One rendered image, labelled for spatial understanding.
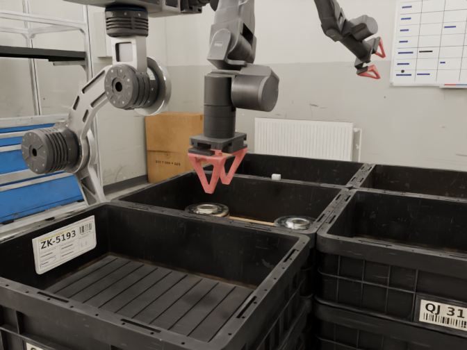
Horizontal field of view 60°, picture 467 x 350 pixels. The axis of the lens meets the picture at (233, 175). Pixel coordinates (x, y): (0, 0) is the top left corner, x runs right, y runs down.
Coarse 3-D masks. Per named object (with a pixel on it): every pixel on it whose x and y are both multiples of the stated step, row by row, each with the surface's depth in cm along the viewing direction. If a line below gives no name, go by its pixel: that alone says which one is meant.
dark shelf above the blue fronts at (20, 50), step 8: (0, 48) 230; (8, 48) 234; (16, 48) 238; (24, 48) 242; (32, 48) 246; (0, 56) 273; (8, 56) 279; (16, 56) 283; (24, 56) 288; (32, 56) 293; (40, 56) 298; (48, 56) 301; (56, 56) 296; (64, 56) 292; (72, 56) 271; (80, 56) 276
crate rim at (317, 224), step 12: (168, 180) 92; (252, 180) 94; (264, 180) 92; (132, 192) 82; (132, 204) 74; (144, 204) 74; (336, 204) 74; (204, 216) 68; (216, 216) 68; (324, 216) 68; (276, 228) 62; (288, 228) 62; (312, 228) 62; (312, 240) 60
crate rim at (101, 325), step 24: (72, 216) 68; (168, 216) 68; (192, 216) 68; (0, 240) 57; (288, 264) 50; (0, 288) 45; (24, 288) 44; (264, 288) 44; (24, 312) 44; (48, 312) 42; (72, 312) 40; (96, 312) 39; (240, 312) 40; (264, 312) 43; (96, 336) 39; (120, 336) 38; (144, 336) 36; (168, 336) 36; (216, 336) 36; (240, 336) 37
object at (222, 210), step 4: (192, 204) 97; (196, 204) 97; (200, 204) 97; (216, 204) 97; (220, 204) 97; (188, 208) 94; (192, 208) 94; (220, 208) 94; (224, 208) 94; (228, 208) 94; (200, 212) 91; (204, 212) 91; (208, 212) 91; (212, 212) 91; (216, 212) 91; (220, 212) 91; (224, 212) 91; (220, 216) 90
